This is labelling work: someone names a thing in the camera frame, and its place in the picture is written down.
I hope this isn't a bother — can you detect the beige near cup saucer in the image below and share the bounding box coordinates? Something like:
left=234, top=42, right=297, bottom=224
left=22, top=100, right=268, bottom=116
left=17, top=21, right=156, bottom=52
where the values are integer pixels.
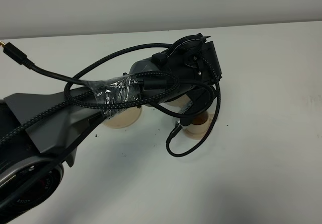
left=184, top=111, right=214, bottom=140

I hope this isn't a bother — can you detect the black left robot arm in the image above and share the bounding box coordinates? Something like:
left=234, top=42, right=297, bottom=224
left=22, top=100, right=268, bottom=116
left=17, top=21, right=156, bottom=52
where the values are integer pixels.
left=1, top=33, right=222, bottom=223

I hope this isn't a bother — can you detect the black smooth arm cable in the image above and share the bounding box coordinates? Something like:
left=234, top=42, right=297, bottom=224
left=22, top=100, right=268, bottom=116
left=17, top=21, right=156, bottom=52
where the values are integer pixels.
left=0, top=34, right=216, bottom=120

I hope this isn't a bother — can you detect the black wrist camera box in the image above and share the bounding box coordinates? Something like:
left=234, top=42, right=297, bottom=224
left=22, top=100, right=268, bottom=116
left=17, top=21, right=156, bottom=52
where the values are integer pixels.
left=174, top=87, right=217, bottom=129

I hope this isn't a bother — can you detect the beige teapot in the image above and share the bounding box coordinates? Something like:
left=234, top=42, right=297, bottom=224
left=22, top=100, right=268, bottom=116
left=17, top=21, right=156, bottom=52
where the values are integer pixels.
left=165, top=95, right=191, bottom=108

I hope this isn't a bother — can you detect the beige teapot saucer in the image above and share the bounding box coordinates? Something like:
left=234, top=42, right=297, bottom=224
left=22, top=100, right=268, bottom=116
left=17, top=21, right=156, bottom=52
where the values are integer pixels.
left=103, top=107, right=142, bottom=129

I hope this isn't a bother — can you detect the beige near teacup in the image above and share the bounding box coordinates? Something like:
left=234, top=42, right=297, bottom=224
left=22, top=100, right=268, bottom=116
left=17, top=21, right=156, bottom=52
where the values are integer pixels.
left=186, top=111, right=210, bottom=137

